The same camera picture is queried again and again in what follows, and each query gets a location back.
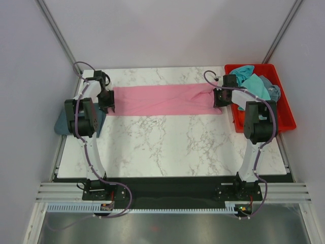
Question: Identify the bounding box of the corner aluminium post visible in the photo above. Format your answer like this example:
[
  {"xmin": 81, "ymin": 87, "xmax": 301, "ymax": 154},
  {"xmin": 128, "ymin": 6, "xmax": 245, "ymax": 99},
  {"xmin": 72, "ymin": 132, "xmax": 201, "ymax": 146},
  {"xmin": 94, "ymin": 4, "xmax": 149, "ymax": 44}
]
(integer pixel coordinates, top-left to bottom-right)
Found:
[
  {"xmin": 35, "ymin": 0, "xmax": 76, "ymax": 65},
  {"xmin": 262, "ymin": 0, "xmax": 305, "ymax": 64}
]

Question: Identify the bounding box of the orange garment in bin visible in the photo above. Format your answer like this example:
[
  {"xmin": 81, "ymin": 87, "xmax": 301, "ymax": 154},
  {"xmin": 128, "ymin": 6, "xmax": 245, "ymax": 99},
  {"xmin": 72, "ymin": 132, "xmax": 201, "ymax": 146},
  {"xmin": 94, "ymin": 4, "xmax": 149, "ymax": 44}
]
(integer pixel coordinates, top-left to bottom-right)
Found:
[{"xmin": 238, "ymin": 110, "xmax": 245, "ymax": 127}]

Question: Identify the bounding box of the folded dark blue t shirt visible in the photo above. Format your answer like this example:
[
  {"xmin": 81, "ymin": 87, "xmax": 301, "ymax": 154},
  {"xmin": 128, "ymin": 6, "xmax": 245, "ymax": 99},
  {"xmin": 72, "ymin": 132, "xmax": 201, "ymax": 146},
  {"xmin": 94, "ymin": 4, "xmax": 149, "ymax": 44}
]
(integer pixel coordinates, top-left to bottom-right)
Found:
[{"xmin": 54, "ymin": 103, "xmax": 106, "ymax": 138}]

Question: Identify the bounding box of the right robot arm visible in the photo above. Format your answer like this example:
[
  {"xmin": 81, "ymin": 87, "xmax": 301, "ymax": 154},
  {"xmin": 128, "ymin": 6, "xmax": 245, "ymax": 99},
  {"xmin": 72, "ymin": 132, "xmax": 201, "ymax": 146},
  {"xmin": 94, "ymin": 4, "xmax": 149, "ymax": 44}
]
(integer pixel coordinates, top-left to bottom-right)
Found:
[{"xmin": 213, "ymin": 75, "xmax": 278, "ymax": 200}]

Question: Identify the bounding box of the right corner aluminium post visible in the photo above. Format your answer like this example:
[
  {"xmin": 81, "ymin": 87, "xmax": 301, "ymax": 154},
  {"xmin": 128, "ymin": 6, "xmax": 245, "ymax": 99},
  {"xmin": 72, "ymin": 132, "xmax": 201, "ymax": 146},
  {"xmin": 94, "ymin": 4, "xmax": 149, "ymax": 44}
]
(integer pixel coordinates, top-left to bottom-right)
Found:
[{"xmin": 262, "ymin": 0, "xmax": 305, "ymax": 64}]

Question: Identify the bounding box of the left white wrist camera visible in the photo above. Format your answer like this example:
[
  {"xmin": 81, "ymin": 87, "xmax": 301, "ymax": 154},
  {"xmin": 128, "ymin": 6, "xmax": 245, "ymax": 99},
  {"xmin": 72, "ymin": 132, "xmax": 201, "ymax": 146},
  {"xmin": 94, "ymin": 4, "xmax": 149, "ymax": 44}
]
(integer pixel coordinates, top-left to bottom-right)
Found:
[{"xmin": 106, "ymin": 83, "xmax": 113, "ymax": 90}]

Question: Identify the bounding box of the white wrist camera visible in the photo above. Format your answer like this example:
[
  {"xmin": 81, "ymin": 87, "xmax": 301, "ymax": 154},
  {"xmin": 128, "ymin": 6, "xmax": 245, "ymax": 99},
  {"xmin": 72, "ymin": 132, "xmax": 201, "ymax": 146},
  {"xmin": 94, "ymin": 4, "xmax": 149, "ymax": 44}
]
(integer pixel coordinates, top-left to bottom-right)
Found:
[
  {"xmin": 106, "ymin": 83, "xmax": 113, "ymax": 90},
  {"xmin": 214, "ymin": 76, "xmax": 223, "ymax": 82}
]

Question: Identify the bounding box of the red plastic bin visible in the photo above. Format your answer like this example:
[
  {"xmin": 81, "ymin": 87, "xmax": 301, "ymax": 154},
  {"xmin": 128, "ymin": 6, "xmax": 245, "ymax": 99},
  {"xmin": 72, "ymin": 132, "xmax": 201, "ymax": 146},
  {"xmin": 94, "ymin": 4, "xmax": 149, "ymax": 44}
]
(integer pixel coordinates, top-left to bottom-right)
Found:
[{"xmin": 224, "ymin": 64, "xmax": 297, "ymax": 133}]

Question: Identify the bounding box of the grey blue t shirt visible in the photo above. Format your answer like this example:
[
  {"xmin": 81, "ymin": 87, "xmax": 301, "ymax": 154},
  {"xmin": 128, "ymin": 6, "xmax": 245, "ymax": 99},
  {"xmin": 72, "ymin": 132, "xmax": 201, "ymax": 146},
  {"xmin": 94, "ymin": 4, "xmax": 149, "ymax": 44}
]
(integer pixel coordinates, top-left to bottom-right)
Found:
[{"xmin": 259, "ymin": 75, "xmax": 281, "ymax": 102}]

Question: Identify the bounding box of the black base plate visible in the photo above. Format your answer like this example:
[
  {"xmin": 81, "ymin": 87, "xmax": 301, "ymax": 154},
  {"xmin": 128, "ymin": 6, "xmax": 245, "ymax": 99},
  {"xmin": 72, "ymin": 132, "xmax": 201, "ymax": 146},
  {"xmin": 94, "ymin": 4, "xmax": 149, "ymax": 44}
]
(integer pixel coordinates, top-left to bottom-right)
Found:
[{"xmin": 77, "ymin": 176, "xmax": 263, "ymax": 210}]

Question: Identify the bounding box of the aluminium frame rail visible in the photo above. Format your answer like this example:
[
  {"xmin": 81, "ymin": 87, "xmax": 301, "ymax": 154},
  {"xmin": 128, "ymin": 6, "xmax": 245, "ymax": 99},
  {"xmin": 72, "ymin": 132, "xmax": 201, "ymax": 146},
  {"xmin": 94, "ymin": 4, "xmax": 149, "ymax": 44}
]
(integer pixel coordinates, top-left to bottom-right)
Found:
[{"xmin": 36, "ymin": 182, "xmax": 311, "ymax": 203}]

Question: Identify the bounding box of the pink t shirt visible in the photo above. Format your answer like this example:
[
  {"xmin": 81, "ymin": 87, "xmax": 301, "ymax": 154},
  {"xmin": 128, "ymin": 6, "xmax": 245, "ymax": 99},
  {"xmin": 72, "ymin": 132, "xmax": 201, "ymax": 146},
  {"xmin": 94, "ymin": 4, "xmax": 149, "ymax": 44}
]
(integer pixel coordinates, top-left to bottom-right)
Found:
[{"xmin": 113, "ymin": 83, "xmax": 222, "ymax": 116}]

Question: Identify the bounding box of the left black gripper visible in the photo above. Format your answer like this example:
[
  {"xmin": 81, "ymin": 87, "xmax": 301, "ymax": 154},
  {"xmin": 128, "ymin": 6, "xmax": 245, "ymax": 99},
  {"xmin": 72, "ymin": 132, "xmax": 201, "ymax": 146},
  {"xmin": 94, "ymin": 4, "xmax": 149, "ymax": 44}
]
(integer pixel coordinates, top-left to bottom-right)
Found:
[{"xmin": 97, "ymin": 90, "xmax": 116, "ymax": 114}]

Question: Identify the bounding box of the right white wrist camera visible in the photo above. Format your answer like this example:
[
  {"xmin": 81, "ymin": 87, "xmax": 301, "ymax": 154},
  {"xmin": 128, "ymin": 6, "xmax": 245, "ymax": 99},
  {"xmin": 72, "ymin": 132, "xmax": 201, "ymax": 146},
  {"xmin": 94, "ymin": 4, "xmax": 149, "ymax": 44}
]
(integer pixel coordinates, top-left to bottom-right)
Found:
[{"xmin": 214, "ymin": 76, "xmax": 223, "ymax": 82}]

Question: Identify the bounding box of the left corner aluminium post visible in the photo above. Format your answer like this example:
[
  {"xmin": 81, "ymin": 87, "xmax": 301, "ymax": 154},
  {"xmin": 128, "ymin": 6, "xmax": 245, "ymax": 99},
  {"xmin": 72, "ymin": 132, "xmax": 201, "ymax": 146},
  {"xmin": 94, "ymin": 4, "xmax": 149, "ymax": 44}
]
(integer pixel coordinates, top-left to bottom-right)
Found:
[{"xmin": 35, "ymin": 0, "xmax": 76, "ymax": 65}]

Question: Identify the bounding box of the white slotted cable duct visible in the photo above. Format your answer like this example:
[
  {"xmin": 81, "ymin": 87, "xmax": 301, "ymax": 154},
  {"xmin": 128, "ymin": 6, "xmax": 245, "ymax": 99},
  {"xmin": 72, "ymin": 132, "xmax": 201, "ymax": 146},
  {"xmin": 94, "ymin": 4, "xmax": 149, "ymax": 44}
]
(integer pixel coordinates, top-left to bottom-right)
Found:
[{"xmin": 46, "ymin": 202, "xmax": 246, "ymax": 214}]

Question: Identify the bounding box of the teal t shirt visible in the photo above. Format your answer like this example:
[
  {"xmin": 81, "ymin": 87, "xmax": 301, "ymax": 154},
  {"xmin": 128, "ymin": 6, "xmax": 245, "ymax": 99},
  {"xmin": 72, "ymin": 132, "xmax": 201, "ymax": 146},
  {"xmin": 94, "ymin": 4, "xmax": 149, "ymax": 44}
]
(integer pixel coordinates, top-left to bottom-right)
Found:
[{"xmin": 229, "ymin": 65, "xmax": 271, "ymax": 101}]

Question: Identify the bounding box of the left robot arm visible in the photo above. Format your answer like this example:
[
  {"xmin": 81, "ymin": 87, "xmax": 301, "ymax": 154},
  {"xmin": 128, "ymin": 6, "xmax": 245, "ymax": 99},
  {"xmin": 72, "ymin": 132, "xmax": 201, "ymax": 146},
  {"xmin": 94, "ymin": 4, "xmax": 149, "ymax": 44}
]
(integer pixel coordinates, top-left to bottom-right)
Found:
[{"xmin": 64, "ymin": 70, "xmax": 115, "ymax": 200}]

